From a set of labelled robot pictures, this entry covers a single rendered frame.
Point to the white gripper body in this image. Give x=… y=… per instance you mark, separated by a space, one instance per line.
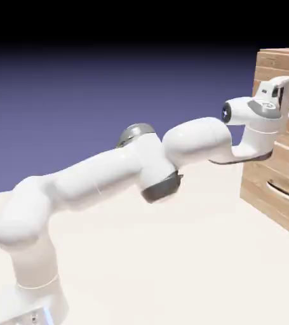
x=285 y=109

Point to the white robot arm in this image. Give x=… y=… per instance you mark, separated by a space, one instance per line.
x=113 y=167

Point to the light wood cabinet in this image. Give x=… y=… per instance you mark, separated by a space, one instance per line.
x=276 y=213

